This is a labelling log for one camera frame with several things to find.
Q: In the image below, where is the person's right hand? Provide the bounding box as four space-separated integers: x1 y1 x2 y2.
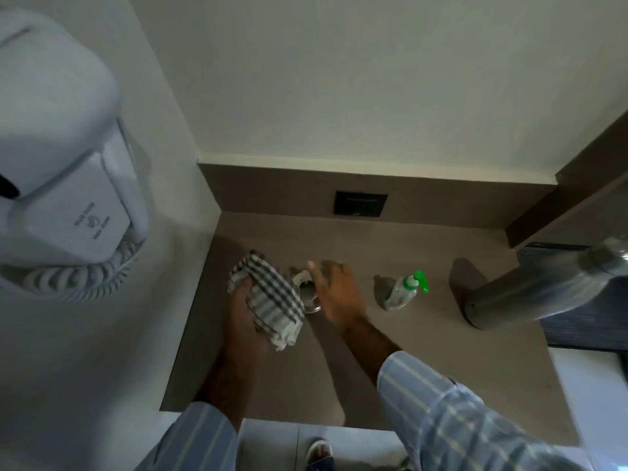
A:
306 261 368 331

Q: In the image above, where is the grey checked cloth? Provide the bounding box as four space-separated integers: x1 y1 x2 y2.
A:
227 250 305 352

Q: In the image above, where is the black wall socket plate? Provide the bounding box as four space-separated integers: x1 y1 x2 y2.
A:
334 191 389 218

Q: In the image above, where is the white coiled cord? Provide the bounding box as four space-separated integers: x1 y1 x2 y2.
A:
0 240 143 302

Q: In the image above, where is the person's sandalled foot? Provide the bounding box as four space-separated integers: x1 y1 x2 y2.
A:
306 438 334 470

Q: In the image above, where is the person's left hand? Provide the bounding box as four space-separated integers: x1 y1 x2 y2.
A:
226 278 270 359

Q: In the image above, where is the person's left forearm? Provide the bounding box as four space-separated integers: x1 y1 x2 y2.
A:
196 338 270 432

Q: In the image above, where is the round metal holder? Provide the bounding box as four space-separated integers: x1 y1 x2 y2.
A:
289 270 323 314

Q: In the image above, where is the person's right forearm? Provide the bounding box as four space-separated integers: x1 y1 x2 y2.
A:
339 315 404 385

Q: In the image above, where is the dark wooden mirror frame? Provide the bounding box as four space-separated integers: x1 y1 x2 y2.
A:
505 110 628 250

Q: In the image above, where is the grey cylindrical faucet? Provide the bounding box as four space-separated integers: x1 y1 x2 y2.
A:
463 236 628 331

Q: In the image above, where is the white wall hair dryer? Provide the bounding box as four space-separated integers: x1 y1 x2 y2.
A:
0 9 149 268

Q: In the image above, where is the clear bottle with green pump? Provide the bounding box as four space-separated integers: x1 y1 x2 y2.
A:
383 270 430 311

